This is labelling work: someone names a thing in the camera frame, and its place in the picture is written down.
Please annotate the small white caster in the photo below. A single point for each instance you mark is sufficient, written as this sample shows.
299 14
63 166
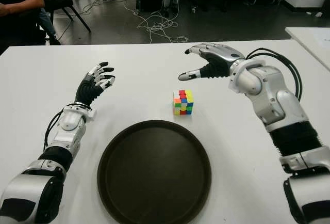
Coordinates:
194 9

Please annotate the dark round plate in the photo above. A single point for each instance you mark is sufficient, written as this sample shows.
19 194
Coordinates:
154 175

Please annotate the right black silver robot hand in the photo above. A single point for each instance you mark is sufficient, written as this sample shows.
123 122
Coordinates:
219 66

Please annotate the multicoloured Rubik's cube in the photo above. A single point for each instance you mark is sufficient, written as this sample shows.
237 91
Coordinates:
183 104

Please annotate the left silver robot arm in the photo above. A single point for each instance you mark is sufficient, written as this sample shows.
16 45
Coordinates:
31 190

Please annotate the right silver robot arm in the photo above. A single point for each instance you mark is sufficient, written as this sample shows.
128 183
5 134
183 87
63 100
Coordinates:
283 100

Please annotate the small white floor object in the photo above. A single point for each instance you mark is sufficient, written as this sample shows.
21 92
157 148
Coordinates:
319 14

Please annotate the black folding chair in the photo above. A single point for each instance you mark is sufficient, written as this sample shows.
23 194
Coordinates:
62 0

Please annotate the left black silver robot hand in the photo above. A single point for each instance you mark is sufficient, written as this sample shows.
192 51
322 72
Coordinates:
85 91

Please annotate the white side table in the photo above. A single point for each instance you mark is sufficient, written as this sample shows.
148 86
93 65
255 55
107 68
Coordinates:
309 38

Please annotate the white paper sheet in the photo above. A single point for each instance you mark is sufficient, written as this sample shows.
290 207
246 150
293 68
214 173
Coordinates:
324 39

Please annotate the seated person in black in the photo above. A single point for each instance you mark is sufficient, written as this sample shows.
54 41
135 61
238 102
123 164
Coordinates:
15 28

